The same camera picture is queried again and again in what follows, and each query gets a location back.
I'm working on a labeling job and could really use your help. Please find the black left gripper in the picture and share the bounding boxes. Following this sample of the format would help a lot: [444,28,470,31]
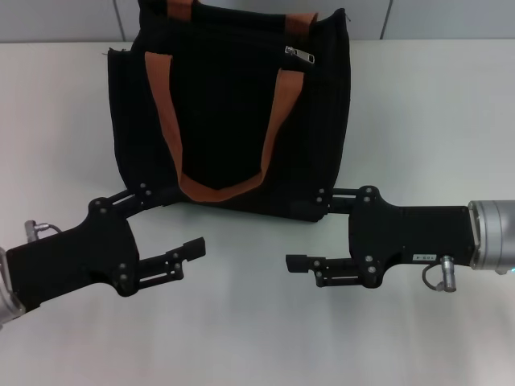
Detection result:
[6,183,208,313]

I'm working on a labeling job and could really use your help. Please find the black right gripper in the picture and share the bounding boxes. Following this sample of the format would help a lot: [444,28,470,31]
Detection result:
[285,185,478,291]

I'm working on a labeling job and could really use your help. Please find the black food bag orange handles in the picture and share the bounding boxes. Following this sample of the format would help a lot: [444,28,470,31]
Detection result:
[106,0,353,223]

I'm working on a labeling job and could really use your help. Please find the left gripper cable with connector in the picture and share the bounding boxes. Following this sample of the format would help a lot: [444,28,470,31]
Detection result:
[23,219,64,243]

